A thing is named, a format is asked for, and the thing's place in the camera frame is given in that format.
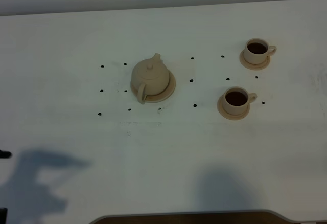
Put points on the near beige cup saucer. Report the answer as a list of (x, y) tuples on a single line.
[(230, 116)]

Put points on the beige ceramic teapot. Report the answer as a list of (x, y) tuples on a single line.
[(150, 77)]

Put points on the far beige teacup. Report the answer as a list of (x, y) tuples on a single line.
[(258, 50)]

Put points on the near beige teacup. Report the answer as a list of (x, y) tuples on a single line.
[(236, 100)]

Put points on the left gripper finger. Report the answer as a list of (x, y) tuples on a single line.
[(5, 154)]

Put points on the beige teacup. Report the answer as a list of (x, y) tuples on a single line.
[(236, 100), (258, 50)]

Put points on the beige cup saucer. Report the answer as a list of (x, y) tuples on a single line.
[(255, 67), (230, 116)]

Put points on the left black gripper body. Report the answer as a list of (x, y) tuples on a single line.
[(3, 215)]

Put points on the far beige cup saucer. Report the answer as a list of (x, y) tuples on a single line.
[(255, 67)]

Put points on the beige teapot saucer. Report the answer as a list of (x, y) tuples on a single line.
[(166, 91)]

